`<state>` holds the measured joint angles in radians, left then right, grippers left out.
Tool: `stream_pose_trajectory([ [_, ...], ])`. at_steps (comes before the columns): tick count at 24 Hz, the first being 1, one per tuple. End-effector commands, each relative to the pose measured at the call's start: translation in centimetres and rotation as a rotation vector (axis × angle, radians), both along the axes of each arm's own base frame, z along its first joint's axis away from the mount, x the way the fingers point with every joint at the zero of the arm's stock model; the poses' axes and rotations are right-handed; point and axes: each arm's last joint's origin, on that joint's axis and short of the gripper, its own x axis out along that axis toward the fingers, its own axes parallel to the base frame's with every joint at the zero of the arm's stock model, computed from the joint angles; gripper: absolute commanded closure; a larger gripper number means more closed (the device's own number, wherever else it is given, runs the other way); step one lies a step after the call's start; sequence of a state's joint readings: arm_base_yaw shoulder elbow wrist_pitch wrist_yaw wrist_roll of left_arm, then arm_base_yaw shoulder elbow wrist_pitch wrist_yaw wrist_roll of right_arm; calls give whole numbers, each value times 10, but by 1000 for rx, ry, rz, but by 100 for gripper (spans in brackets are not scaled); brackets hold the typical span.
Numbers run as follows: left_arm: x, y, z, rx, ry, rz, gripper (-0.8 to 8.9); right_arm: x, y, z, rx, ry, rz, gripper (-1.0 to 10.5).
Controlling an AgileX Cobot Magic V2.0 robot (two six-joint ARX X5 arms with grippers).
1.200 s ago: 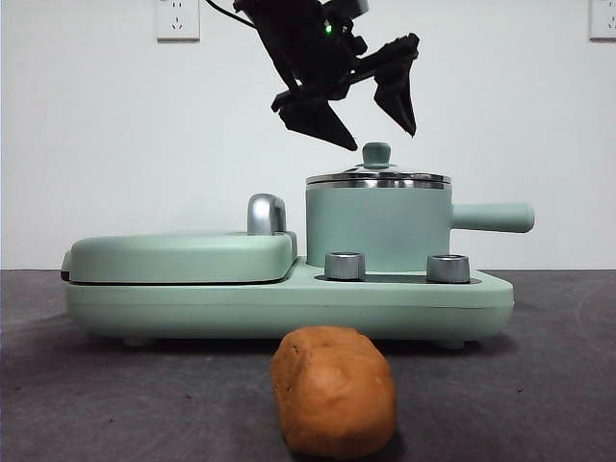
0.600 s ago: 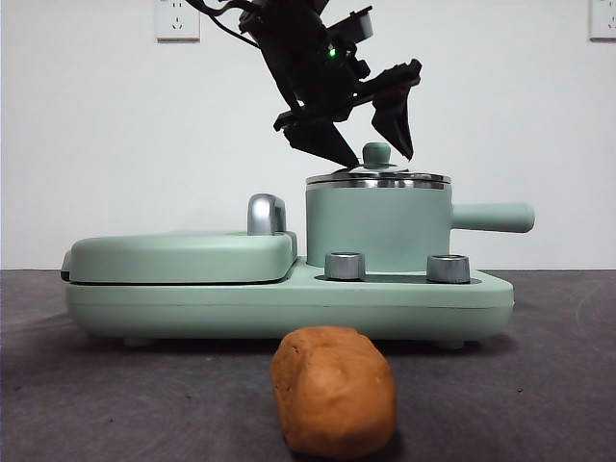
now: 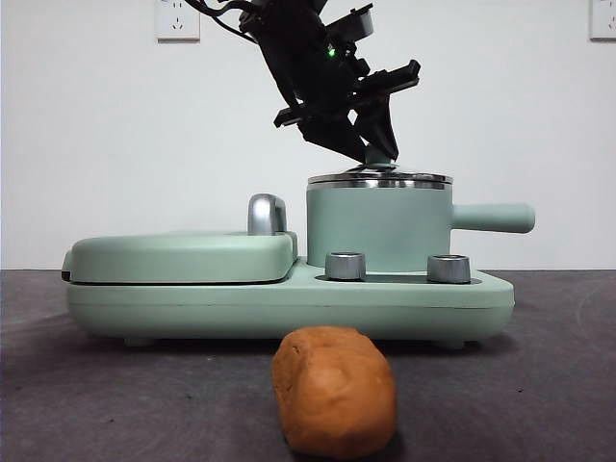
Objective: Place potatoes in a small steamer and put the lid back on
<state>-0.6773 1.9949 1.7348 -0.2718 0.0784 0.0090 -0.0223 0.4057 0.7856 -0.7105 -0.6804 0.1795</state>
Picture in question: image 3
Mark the mint green griddle cover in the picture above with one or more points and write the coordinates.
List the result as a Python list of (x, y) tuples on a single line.
[(168, 260)]

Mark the white wall socket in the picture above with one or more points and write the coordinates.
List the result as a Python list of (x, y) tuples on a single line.
[(178, 21), (604, 19)]

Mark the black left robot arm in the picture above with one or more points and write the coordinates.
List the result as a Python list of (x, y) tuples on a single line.
[(293, 48)]

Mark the brown potato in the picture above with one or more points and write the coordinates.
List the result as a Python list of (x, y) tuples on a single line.
[(334, 394)]

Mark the glass lid with green knob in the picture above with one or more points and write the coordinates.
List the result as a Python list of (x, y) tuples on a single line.
[(375, 178)]

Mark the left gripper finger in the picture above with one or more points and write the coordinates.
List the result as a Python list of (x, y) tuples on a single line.
[(380, 125), (337, 137)]

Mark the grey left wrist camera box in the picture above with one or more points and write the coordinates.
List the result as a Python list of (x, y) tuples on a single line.
[(365, 24)]

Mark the mint green breakfast maker base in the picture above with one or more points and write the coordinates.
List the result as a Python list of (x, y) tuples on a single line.
[(289, 308)]

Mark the silver control knob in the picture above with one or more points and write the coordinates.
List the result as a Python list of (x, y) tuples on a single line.
[(448, 269), (345, 267)]

